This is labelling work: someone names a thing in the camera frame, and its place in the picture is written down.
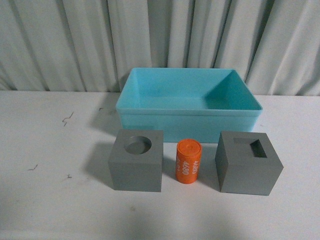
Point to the orange cylinder with white numbers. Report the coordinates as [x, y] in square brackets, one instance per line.
[188, 160]

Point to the gray cube with round hole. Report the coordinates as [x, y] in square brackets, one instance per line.
[136, 160]

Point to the gray cube with square hole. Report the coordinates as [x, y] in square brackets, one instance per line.
[246, 163]

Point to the light blue plastic box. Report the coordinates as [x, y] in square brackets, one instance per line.
[187, 103]

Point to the white pleated curtain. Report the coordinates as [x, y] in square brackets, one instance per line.
[92, 45]

